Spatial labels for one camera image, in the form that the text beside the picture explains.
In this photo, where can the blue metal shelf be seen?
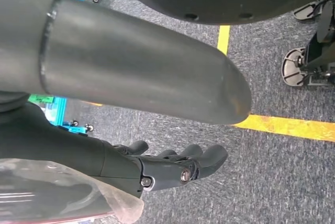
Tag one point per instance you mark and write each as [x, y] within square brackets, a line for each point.
[58, 111]

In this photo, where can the green plastic crate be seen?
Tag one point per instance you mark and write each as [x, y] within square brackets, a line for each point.
[40, 98]

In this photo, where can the translucent plastic shield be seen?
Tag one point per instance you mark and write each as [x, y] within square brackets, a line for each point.
[52, 194]

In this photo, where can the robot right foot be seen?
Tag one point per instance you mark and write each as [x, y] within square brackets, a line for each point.
[290, 66]

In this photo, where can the yellow floor tape marker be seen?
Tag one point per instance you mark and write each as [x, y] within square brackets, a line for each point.
[287, 127]
[93, 103]

